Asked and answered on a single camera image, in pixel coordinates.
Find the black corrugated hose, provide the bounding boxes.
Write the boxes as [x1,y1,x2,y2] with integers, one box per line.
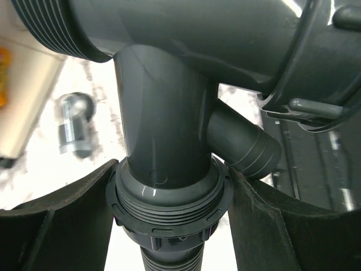
[105,156,235,271]

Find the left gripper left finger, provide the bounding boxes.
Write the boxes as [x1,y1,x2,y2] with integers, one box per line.
[1,159,118,270]

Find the clear plastic pipe fitting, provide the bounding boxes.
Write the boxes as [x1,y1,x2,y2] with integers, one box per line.
[55,92,95,159]

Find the cream tiered shelf rack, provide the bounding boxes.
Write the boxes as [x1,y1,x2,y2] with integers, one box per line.
[1,1,65,168]

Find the grey T pipe fitting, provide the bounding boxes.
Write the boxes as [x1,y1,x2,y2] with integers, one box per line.
[12,1,360,225]

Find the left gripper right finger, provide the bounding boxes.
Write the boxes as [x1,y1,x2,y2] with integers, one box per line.
[228,168,360,270]

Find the orange snack bag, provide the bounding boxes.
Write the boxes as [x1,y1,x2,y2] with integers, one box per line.
[0,47,11,107]

